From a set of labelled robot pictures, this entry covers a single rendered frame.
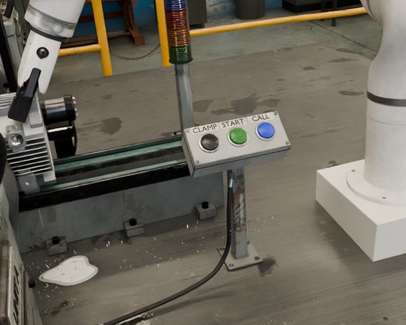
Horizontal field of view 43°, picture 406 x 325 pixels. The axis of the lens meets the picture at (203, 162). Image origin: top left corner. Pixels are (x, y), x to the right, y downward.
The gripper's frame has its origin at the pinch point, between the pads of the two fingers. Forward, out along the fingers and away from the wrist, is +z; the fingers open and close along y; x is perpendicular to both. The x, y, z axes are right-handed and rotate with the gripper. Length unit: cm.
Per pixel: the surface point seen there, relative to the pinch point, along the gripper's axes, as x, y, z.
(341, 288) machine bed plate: -56, -34, 2
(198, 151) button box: -25.6, -21.7, -10.0
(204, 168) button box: -27.7, -22.6, -7.7
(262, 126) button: -34.9, -20.9, -17.2
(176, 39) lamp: -34, 33, -19
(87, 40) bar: -87, 441, 66
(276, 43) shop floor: -242, 364, -13
